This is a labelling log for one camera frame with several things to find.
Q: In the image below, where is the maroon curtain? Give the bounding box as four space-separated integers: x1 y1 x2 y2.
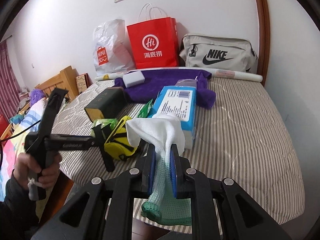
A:
0 41 21 121

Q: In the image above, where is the dark green tea box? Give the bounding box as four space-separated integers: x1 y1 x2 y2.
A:
85 87 127 122

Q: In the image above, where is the red paper shopping bag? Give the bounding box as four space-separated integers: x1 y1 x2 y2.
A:
127 17 180 69

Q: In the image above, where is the black velcro strap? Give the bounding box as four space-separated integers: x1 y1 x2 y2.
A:
90 123 112 145

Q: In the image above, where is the white Miniso plastic bag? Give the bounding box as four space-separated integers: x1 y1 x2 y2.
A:
93 19 135 76

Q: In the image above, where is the green tissue packet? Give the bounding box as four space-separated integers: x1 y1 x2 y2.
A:
90 119 118 137

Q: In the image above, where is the striped quilted table cover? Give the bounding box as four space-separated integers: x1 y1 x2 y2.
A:
52 77 305 225

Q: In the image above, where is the yellow black pouch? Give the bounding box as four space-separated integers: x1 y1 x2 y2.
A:
104 115 137 161

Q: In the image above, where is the blue tissue pack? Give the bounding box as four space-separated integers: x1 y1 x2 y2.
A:
148 86 196 150

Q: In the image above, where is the purple plush toy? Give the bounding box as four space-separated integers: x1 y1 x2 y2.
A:
30 88 46 107

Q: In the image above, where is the green wet wipe sachet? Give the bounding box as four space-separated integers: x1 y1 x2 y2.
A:
137 99 153 118

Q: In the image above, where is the grey Nike pouch bag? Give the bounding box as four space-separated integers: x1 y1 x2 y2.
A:
180 34 258 74

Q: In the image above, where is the person's left hand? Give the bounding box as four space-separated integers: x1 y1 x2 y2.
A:
13 153 62 190

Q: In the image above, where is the wooden headboard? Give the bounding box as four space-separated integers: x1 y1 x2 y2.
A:
35 66 79 101

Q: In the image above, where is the purple towel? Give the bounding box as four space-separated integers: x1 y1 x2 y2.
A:
114 69 216 109

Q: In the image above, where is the white mesh cloth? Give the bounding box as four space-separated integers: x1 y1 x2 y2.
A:
125 114 191 226

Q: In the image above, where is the clear plastic zip bag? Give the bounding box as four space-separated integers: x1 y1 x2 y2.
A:
175 79 197 88

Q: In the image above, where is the rolled printed paper tube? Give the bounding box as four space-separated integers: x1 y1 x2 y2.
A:
95 67 263 82

